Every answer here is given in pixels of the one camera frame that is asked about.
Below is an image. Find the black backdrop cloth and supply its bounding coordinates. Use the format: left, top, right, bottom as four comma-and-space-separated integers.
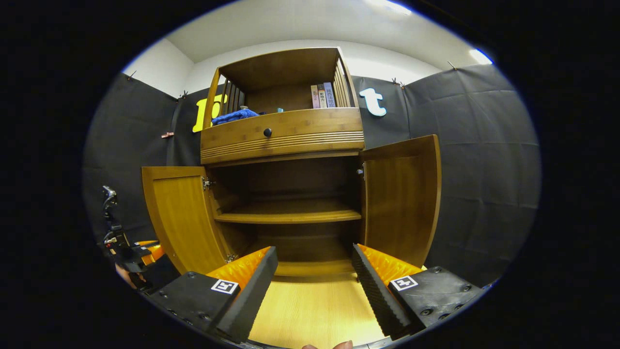
82, 63, 542, 286

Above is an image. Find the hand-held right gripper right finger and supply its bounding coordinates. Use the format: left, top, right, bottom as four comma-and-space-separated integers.
351, 243, 487, 341

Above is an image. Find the wooden cabinet drawer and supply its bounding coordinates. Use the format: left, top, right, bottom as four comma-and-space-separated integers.
200, 108, 365, 165

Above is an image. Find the wooden cabinet door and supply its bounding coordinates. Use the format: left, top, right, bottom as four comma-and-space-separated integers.
359, 135, 442, 268
141, 166, 233, 275

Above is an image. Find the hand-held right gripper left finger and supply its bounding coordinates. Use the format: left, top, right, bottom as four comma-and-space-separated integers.
145, 246, 279, 344

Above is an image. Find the wooden inner shelf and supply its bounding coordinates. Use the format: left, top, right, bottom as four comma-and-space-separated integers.
215, 201, 363, 224

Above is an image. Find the wooden double-door shoe cabinet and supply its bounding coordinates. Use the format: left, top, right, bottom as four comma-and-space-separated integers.
141, 47, 442, 279

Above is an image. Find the blue cloth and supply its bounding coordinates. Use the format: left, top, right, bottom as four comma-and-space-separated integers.
211, 109, 260, 126

